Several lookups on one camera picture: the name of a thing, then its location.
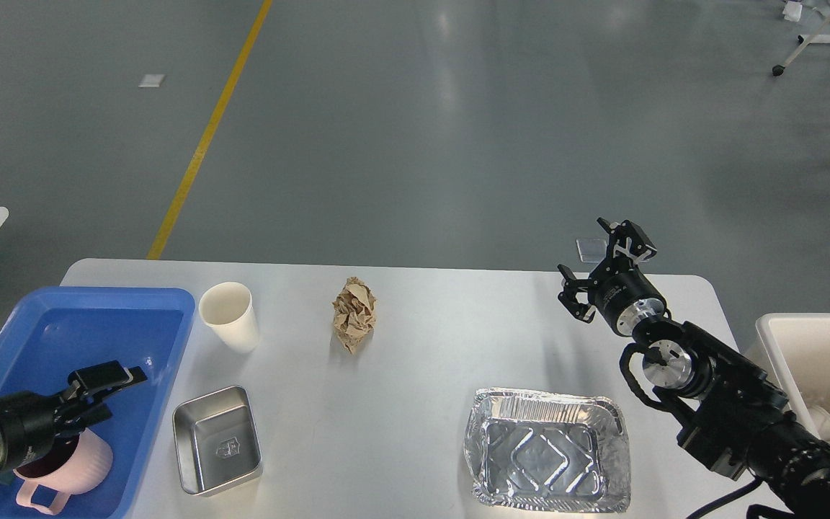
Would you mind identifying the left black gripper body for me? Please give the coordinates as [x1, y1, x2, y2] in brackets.
[0, 391, 65, 473]

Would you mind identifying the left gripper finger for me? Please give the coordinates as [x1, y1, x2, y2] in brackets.
[55, 404, 113, 437]
[61, 360, 148, 404]

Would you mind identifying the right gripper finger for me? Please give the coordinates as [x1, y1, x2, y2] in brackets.
[597, 218, 658, 275]
[558, 264, 597, 323]

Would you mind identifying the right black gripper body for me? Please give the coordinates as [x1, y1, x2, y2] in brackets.
[591, 270, 666, 337]

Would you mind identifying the pink ribbed mug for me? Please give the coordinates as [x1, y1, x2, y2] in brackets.
[14, 428, 113, 515]

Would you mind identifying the square stainless steel container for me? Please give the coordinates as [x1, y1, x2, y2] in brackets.
[172, 385, 264, 498]

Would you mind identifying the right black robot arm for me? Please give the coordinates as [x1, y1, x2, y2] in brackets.
[558, 218, 830, 518]

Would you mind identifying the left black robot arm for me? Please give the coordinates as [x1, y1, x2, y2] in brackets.
[0, 360, 148, 473]

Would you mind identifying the clear floor plate left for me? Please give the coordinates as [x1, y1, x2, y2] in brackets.
[576, 239, 612, 264]

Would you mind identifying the blue plastic tray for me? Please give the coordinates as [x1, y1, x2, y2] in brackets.
[0, 287, 195, 518]

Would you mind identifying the white paper cup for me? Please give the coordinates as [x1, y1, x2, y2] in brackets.
[198, 280, 261, 354]

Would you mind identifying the aluminium foil tray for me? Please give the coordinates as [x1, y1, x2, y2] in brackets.
[463, 387, 632, 513]

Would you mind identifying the crumpled brown paper ball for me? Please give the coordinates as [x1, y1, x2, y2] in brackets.
[332, 277, 378, 355]

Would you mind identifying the white plastic bin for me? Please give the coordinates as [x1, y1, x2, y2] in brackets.
[744, 313, 830, 443]

